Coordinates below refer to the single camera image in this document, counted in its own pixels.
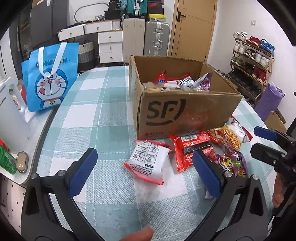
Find orange noodle snack bag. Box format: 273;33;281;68
206;116;253;151

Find purple snack bag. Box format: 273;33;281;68
208;143;248;178

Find red black snack packet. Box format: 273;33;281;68
170;133;215;172

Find red white snack packet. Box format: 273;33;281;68
124;140;173;186

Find silver snack bag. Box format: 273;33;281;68
192;73;213;91

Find blue snack packet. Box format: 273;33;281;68
167;73;194;87

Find red chip snack bag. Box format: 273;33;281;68
154;70;168;83

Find person's right hand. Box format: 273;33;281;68
273;173;284;208

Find person's left hand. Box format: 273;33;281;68
120;227;154;241

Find small cardboard box on floor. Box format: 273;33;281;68
264;109;287;133

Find small beige case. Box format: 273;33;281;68
16;152;29;173

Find green can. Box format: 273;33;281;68
0;146;17;174

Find wooden shoe rack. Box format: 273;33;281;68
227;31;275;107

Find white kettle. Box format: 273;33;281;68
0;77;31;154

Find SF cardboard box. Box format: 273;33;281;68
128;56;242;140

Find checkered tablecloth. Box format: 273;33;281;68
36;65;285;241

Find wooden door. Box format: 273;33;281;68
169;0;218;63

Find blue Doraemon tote bag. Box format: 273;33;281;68
22;42;79;112

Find silver suitcase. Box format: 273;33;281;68
144;21;170;56

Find woven laundry basket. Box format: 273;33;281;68
78;40;96;72

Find stacked shoe boxes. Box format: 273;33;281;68
146;0;166;22

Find beige suitcase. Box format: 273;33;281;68
123;18;145;64

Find teal suitcase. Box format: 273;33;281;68
126;0;148;19

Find white drawer desk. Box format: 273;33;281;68
58;20;123;64

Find dark refrigerator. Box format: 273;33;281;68
18;0;69;58

